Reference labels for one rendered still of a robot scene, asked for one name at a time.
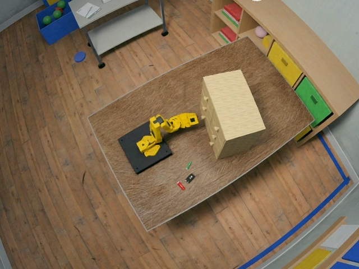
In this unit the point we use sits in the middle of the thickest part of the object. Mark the wooden chest of drawers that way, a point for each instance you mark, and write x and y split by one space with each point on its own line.
237 112

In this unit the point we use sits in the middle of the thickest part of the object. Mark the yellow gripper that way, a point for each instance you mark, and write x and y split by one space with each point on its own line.
187 122

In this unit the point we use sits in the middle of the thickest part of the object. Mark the black 9v battery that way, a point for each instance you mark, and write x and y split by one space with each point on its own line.
190 178

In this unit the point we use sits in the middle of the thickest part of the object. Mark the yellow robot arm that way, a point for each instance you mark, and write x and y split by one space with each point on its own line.
147 144

